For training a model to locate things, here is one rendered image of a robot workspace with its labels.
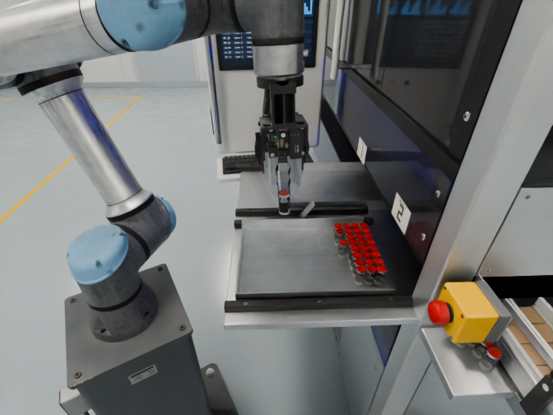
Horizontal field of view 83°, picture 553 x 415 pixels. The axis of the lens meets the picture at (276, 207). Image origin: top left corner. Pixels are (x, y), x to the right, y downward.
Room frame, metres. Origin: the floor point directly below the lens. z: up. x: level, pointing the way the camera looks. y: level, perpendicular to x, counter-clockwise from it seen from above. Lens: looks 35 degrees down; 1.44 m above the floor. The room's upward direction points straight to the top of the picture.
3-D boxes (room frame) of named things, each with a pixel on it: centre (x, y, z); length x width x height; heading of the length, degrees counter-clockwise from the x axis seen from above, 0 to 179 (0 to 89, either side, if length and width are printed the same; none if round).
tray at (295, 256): (0.57, -0.08, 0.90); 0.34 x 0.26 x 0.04; 92
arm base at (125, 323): (0.48, 0.37, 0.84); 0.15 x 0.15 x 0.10
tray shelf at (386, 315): (0.75, -0.12, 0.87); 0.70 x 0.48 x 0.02; 2
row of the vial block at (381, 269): (0.58, -0.23, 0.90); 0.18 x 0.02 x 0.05; 2
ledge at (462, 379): (0.32, -0.36, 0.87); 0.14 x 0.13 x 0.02; 92
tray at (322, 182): (0.92, -0.18, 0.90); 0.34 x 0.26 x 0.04; 92
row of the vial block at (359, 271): (0.58, -0.19, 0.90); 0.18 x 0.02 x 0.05; 2
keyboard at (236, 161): (1.26, 0.04, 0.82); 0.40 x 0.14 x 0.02; 100
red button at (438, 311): (0.33, -0.28, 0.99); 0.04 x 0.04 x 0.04; 2
